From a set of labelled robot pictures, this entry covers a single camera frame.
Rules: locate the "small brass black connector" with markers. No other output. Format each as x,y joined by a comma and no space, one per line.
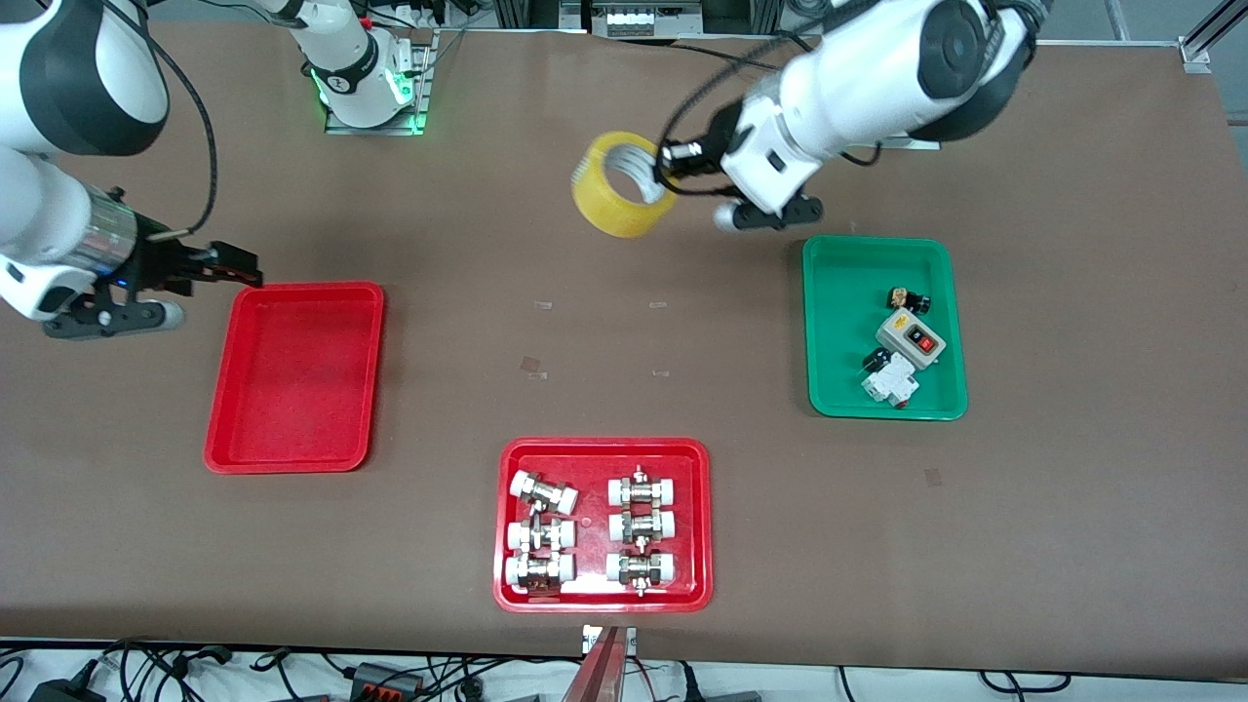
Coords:
909,299

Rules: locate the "black power adapter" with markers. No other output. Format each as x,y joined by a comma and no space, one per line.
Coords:
63,690

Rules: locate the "small silver bracket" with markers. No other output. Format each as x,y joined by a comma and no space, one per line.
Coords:
590,639

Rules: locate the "black plug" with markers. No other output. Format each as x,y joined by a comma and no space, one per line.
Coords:
721,696

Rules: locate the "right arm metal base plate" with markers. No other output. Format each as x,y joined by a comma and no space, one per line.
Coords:
419,97

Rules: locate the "grey on-off switch box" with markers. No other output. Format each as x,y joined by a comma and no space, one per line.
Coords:
912,338

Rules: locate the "silver corner bracket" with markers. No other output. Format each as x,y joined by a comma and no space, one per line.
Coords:
1196,56

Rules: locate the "green plastic tray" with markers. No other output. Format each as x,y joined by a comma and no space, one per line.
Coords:
838,370

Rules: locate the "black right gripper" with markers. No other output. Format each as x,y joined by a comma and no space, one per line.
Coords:
159,263

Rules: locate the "white capped metal pipe fitting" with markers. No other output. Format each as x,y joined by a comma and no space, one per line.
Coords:
641,567
541,534
539,570
543,492
642,526
642,489

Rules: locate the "black orange power brick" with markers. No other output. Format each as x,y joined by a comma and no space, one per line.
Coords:
388,681

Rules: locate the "white circuit breaker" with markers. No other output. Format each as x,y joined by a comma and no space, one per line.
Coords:
892,382

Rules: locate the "grey terminal box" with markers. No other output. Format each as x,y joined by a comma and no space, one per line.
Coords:
643,19

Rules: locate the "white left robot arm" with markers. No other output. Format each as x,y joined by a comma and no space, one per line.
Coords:
877,78

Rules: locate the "yellow tape roll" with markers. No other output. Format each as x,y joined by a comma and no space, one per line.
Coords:
609,214

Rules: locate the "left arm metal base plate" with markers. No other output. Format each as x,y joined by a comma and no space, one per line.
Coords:
916,144

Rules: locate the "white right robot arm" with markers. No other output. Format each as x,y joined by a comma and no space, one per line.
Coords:
39,214

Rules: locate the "red aluminium rail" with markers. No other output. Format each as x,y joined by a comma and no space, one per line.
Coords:
597,673

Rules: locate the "black round buzzer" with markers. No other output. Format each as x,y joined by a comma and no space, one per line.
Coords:
874,361

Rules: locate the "red plastic tray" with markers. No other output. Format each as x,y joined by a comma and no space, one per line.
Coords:
592,487
292,390

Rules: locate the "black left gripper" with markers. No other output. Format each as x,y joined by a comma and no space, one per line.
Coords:
720,137

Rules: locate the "aluminium frame post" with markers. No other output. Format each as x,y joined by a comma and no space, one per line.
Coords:
526,12
741,15

